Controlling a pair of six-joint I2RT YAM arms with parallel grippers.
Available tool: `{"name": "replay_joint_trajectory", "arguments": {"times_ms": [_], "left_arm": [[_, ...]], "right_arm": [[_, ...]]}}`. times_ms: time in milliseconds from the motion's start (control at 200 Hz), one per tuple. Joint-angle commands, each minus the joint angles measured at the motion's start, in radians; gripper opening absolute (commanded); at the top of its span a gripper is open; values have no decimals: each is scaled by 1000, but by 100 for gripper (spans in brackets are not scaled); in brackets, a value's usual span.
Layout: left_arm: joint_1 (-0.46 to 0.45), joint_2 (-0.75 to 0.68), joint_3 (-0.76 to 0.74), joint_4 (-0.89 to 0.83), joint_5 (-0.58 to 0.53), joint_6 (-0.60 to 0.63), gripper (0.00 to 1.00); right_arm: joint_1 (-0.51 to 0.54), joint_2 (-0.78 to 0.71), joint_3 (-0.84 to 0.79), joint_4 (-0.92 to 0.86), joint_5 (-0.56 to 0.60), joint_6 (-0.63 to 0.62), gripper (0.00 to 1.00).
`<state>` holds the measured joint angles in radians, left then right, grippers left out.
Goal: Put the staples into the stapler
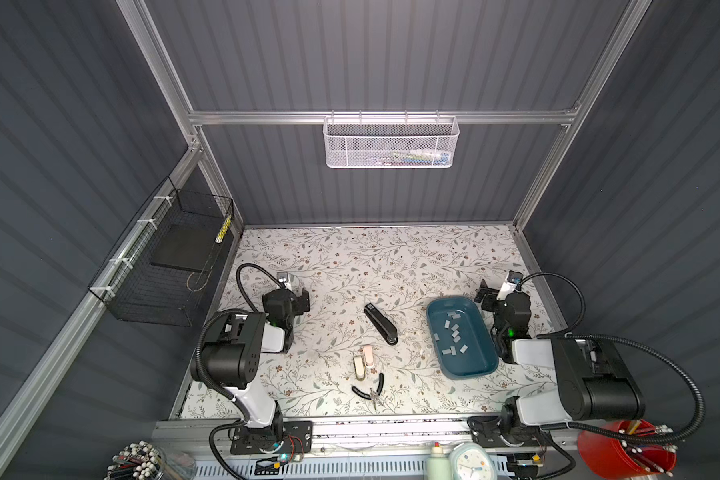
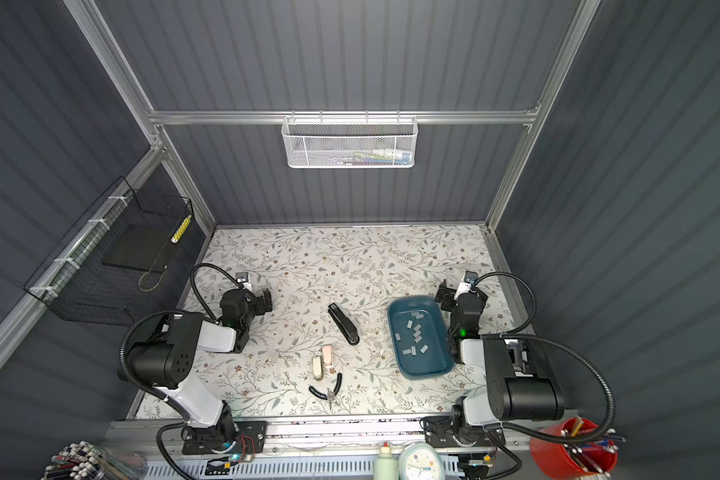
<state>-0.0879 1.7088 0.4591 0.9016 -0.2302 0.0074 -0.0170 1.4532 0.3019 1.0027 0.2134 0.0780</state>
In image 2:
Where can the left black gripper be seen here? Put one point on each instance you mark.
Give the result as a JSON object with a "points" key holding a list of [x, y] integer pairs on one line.
{"points": [[260, 301]]}

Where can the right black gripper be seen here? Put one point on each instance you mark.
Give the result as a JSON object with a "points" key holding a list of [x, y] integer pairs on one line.
{"points": [[450, 297]]}

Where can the black stapler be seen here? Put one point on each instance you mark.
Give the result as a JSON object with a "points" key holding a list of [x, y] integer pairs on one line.
{"points": [[344, 324]]}

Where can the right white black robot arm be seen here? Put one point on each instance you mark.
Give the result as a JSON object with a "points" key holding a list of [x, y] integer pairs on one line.
{"points": [[519, 381]]}

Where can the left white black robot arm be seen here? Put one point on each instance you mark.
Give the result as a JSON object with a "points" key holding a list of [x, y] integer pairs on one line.
{"points": [[161, 364]]}

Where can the teal plastic tray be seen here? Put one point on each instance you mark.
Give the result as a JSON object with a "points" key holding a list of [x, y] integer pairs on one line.
{"points": [[419, 337]]}

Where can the beige staple remover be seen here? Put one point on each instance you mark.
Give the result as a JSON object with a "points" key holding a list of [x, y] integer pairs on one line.
{"points": [[317, 368]]}

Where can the yellow marker in basket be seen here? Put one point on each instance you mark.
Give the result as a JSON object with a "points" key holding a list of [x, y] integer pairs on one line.
{"points": [[181, 229]]}

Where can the black pad in basket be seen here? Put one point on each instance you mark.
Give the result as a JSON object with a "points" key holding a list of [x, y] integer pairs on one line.
{"points": [[142, 248]]}

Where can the white desk clock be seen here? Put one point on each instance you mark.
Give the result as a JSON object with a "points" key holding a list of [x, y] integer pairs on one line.
{"points": [[420, 461]]}

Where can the white glue bottle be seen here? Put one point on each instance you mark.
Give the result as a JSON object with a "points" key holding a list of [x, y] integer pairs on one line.
{"points": [[386, 464]]}

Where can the red pencil cup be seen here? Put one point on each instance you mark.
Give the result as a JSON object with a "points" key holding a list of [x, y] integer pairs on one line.
{"points": [[560, 461]]}

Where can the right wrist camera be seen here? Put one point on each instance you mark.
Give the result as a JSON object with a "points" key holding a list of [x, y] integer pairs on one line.
{"points": [[467, 283]]}

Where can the black handled pliers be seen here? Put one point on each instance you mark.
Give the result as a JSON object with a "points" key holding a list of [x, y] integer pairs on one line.
{"points": [[329, 395]]}

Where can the black wire basket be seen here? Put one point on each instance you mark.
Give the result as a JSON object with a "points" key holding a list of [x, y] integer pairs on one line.
{"points": [[77, 287]]}

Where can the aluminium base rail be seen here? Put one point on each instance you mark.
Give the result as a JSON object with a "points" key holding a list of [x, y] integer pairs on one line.
{"points": [[294, 436]]}

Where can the white wire mesh basket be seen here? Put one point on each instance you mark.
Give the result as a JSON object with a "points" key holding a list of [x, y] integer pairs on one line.
{"points": [[344, 143]]}

